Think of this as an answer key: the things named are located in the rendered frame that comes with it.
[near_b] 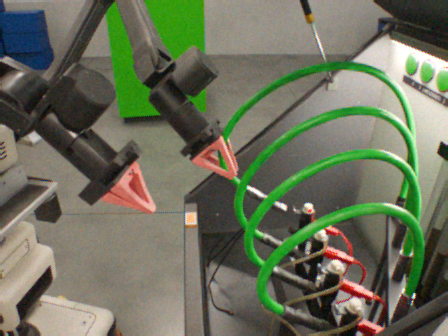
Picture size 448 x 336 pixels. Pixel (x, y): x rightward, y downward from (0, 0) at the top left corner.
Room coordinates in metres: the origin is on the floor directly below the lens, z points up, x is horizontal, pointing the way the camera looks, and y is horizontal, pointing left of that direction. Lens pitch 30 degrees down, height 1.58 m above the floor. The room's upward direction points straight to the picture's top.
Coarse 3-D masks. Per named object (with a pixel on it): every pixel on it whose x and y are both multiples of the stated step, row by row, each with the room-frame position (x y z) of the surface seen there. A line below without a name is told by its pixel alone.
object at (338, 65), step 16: (320, 64) 0.59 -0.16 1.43; (336, 64) 0.58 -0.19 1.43; (352, 64) 0.59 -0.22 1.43; (288, 80) 0.58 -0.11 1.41; (384, 80) 0.59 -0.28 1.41; (256, 96) 0.58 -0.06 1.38; (400, 96) 0.59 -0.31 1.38; (240, 112) 0.57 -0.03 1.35; (224, 128) 0.58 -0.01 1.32; (400, 192) 0.60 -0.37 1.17
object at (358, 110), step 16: (336, 112) 0.50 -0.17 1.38; (352, 112) 0.50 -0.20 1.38; (368, 112) 0.50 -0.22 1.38; (384, 112) 0.51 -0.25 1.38; (304, 128) 0.50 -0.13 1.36; (400, 128) 0.51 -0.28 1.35; (272, 144) 0.50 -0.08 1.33; (256, 160) 0.49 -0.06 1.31; (416, 160) 0.51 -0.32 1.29; (416, 176) 0.51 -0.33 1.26; (240, 192) 0.49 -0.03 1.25; (240, 208) 0.49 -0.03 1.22; (240, 224) 0.49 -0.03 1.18; (400, 224) 0.52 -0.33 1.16; (272, 240) 0.49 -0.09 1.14; (400, 240) 0.51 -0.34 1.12
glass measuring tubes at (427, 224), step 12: (444, 144) 0.59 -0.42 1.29; (444, 156) 0.58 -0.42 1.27; (444, 168) 0.58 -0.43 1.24; (444, 180) 0.58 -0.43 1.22; (432, 192) 0.59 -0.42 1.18; (444, 192) 0.58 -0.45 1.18; (432, 204) 0.58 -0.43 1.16; (444, 204) 0.55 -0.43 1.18; (432, 216) 0.58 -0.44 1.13; (444, 216) 0.54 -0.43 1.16; (432, 228) 0.55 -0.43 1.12; (444, 228) 0.55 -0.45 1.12; (432, 240) 0.54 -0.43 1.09; (444, 240) 0.51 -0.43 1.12; (432, 252) 0.54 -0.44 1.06; (444, 252) 0.51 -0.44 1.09; (408, 264) 0.58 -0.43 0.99; (432, 264) 0.52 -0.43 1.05; (444, 264) 0.51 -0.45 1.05; (408, 276) 0.57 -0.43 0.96; (420, 276) 0.54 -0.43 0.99; (432, 276) 0.51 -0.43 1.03; (444, 276) 0.48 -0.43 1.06; (420, 288) 0.53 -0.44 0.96; (432, 288) 0.51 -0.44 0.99; (444, 288) 0.47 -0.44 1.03; (420, 300) 0.50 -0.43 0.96
